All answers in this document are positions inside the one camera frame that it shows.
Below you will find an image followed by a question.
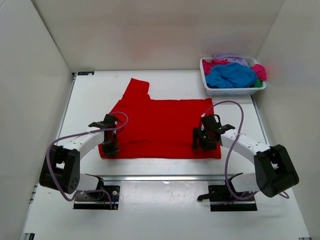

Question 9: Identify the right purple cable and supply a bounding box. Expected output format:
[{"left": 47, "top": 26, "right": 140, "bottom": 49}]
[{"left": 199, "top": 100, "right": 290, "bottom": 206}]

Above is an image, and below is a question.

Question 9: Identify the white plastic laundry basket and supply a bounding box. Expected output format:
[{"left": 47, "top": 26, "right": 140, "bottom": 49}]
[{"left": 199, "top": 56, "right": 267, "bottom": 97}]

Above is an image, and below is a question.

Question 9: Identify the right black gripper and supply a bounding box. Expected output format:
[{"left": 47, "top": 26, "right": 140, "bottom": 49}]
[{"left": 193, "top": 128, "right": 216, "bottom": 151}]

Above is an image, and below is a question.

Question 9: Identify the small dark label sticker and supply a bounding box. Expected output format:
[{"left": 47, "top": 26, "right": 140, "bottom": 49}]
[{"left": 77, "top": 71, "right": 95, "bottom": 76}]

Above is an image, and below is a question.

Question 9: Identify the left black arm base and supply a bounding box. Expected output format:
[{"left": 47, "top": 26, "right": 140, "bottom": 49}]
[{"left": 73, "top": 177, "right": 121, "bottom": 211}]

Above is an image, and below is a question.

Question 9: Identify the red t shirt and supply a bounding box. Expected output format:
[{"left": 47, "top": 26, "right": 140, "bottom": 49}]
[{"left": 111, "top": 78, "right": 222, "bottom": 159}]

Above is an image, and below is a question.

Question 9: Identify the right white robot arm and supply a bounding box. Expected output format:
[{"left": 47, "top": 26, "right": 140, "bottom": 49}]
[{"left": 192, "top": 114, "right": 300, "bottom": 201}]

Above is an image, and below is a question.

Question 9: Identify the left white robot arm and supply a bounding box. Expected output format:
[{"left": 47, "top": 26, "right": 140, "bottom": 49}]
[{"left": 39, "top": 114, "right": 121, "bottom": 199}]

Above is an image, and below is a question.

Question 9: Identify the green t shirt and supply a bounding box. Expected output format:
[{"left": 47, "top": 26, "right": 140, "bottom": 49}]
[{"left": 253, "top": 79, "right": 263, "bottom": 88}]

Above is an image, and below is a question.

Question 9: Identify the purple cable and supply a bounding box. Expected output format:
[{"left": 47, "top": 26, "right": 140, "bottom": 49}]
[
  {"left": 45, "top": 111, "right": 129, "bottom": 210},
  {"left": 199, "top": 100, "right": 290, "bottom": 206}
]

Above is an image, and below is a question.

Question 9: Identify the pink t shirt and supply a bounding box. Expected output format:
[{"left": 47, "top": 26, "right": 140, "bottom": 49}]
[{"left": 200, "top": 59, "right": 267, "bottom": 81}]

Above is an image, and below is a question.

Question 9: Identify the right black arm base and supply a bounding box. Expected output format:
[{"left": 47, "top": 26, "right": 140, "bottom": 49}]
[{"left": 196, "top": 175, "right": 258, "bottom": 212}]

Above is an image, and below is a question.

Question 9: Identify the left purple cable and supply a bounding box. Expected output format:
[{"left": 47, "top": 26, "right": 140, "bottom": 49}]
[{"left": 45, "top": 111, "right": 129, "bottom": 210}]

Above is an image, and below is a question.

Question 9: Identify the lavender t shirt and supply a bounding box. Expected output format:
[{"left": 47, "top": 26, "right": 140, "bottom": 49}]
[{"left": 212, "top": 53, "right": 250, "bottom": 67}]

